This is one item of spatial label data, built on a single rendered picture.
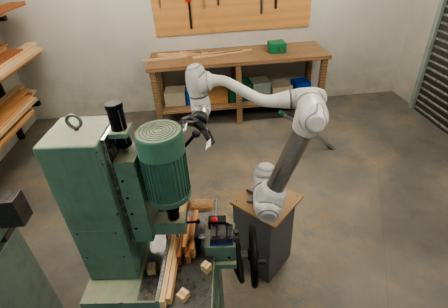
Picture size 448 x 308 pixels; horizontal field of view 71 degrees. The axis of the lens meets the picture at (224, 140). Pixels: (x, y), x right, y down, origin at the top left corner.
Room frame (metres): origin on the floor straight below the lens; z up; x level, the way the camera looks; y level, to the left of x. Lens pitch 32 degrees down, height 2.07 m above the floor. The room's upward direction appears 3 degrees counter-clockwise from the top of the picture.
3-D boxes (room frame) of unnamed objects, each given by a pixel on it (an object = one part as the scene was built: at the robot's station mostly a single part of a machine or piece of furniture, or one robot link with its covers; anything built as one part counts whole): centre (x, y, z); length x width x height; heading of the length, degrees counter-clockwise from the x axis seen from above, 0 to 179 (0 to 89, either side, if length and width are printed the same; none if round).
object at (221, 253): (0.96, 0.04, 0.91); 0.15 x 0.14 x 0.09; 178
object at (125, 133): (0.98, 0.37, 1.53); 0.08 x 0.08 x 0.17; 88
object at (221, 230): (0.97, 0.04, 0.99); 0.13 x 0.11 x 0.06; 178
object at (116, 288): (0.98, 0.36, 0.76); 0.57 x 0.45 x 0.09; 88
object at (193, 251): (1.01, 0.16, 0.93); 0.23 x 0.02 x 0.06; 178
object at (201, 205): (1.21, 0.14, 0.91); 0.12 x 0.09 x 0.03; 88
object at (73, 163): (0.98, 0.52, 1.16); 0.22 x 0.22 x 0.72; 88
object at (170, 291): (1.01, 0.23, 0.92); 0.65 x 0.02 x 0.04; 178
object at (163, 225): (0.98, 0.25, 1.03); 0.14 x 0.07 x 0.09; 88
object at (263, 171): (1.53, -0.25, 0.78); 0.18 x 0.16 x 0.22; 175
